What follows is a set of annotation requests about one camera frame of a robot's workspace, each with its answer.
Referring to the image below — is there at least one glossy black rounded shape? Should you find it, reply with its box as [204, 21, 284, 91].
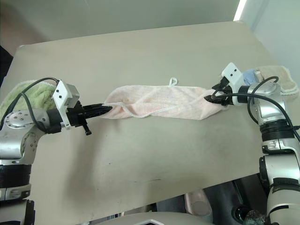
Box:
[231, 203, 247, 221]

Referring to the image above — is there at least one beige towel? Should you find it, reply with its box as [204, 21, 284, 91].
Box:
[254, 66, 300, 97]

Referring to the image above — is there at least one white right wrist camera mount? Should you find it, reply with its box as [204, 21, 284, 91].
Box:
[220, 62, 245, 105]

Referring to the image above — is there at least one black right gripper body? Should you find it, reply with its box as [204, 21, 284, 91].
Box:
[211, 78, 235, 107]

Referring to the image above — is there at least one pink towel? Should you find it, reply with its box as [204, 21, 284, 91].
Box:
[104, 77, 229, 121]

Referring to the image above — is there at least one dark mottled rounded shape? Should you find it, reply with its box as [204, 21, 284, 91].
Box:
[243, 209, 267, 225]

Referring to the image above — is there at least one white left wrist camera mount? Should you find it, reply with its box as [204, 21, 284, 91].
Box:
[52, 79, 81, 131]

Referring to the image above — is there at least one light blue cloth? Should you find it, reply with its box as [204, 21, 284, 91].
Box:
[242, 68, 261, 86]

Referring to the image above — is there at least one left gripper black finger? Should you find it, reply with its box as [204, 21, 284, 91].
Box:
[82, 103, 113, 113]
[83, 107, 113, 119]

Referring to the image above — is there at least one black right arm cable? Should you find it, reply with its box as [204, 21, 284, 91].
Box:
[212, 78, 300, 144]

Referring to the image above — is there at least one pale pink rounded shape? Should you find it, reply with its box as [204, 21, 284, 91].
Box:
[183, 189, 213, 215]

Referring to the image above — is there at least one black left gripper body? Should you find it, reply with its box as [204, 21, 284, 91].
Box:
[66, 100, 92, 137]

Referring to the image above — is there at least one green folded towel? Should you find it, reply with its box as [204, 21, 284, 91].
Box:
[0, 80, 59, 152]

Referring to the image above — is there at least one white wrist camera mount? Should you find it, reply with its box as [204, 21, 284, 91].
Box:
[52, 79, 81, 131]
[220, 62, 245, 105]

